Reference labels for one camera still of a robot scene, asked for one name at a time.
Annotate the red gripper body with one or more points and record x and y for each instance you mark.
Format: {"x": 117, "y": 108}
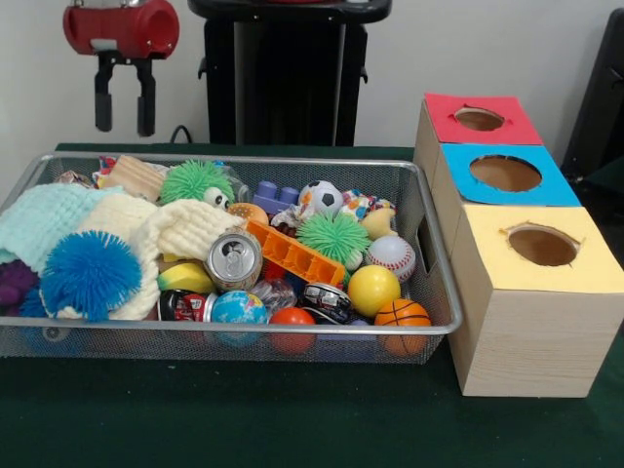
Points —
{"x": 122, "y": 31}

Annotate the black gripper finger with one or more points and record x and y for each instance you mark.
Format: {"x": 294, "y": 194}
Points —
{"x": 103, "y": 107}
{"x": 146, "y": 107}

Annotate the cream cloth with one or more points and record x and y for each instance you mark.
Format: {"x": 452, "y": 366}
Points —
{"x": 190, "y": 229}

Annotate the mint green cloth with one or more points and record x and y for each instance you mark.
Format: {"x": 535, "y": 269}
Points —
{"x": 34, "y": 219}

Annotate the large blue spiky ball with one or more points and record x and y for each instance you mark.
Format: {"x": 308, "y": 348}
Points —
{"x": 90, "y": 275}

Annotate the long orange toy block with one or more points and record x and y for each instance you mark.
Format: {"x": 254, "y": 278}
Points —
{"x": 297, "y": 253}

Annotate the colourful patterned fabric toy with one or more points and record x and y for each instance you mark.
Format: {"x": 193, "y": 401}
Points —
{"x": 358, "y": 205}

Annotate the pale yellow plush toy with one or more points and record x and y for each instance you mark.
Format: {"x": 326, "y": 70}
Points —
{"x": 378, "y": 222}

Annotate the silver mesh bin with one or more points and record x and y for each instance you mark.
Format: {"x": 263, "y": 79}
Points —
{"x": 146, "y": 341}

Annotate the wooden box with three holes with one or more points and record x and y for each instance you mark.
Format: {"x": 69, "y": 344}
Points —
{"x": 536, "y": 341}

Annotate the green spiky ball with eyes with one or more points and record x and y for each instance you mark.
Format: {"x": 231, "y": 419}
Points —
{"x": 195, "y": 183}

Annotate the toy soccer ball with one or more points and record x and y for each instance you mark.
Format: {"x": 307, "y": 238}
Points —
{"x": 324, "y": 197}

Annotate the white toy baseball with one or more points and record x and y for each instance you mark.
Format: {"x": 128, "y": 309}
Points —
{"x": 391, "y": 257}

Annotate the yellow ball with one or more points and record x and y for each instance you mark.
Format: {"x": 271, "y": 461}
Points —
{"x": 374, "y": 291}

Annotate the orange toy basketball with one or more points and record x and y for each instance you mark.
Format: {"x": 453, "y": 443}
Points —
{"x": 402, "y": 313}

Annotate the black side stand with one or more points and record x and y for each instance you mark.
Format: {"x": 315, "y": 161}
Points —
{"x": 599, "y": 97}

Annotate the dark green side table cloth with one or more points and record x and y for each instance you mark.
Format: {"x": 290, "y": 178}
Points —
{"x": 609, "y": 178}

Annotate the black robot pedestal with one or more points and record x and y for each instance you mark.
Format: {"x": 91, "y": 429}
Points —
{"x": 292, "y": 73}

